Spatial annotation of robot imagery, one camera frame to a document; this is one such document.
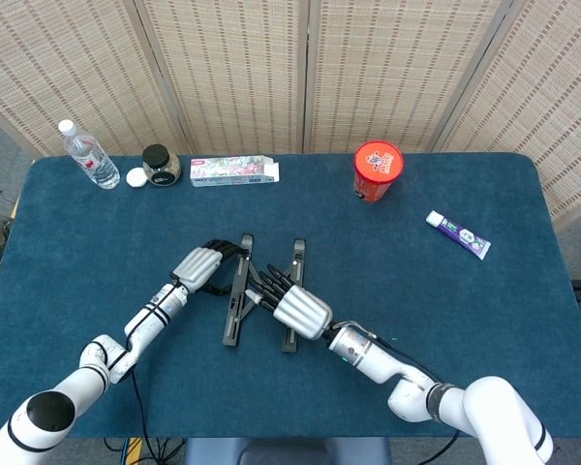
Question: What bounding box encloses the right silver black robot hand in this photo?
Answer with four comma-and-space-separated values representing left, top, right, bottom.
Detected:
245, 263, 334, 341

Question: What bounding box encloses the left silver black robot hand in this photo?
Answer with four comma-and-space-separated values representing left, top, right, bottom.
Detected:
171, 237, 247, 297

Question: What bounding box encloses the black folding laptop stand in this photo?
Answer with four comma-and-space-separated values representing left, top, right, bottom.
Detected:
221, 233, 307, 354

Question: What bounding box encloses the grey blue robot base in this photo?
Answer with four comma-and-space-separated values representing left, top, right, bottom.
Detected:
183, 437, 393, 465

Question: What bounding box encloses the blue felt table mat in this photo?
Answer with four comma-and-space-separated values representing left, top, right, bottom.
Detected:
0, 152, 581, 440

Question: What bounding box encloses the white toothpaste carton box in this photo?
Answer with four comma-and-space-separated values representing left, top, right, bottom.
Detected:
190, 154, 281, 188

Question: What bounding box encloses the glass jar with black lid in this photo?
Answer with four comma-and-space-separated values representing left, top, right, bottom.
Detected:
140, 143, 182, 188

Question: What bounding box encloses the clear plastic water bottle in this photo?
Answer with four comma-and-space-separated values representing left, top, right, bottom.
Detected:
58, 119, 121, 191

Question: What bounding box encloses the orange instant noodle cup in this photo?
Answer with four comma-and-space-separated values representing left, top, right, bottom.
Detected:
352, 139, 406, 203

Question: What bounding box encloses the purple toothpaste tube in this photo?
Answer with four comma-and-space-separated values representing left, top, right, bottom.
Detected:
425, 209, 492, 262

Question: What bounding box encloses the woven bamboo folding screen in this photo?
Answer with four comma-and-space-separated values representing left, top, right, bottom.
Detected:
0, 0, 581, 229

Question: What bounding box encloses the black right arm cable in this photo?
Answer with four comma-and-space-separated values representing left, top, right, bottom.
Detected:
352, 322, 461, 465

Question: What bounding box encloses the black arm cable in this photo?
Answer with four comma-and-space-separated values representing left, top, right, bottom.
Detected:
124, 275, 175, 465
352, 322, 461, 465

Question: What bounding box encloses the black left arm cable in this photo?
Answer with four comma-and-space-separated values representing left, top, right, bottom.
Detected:
124, 275, 175, 465

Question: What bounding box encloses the floor cable bundle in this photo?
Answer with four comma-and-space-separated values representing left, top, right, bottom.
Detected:
103, 437, 188, 465

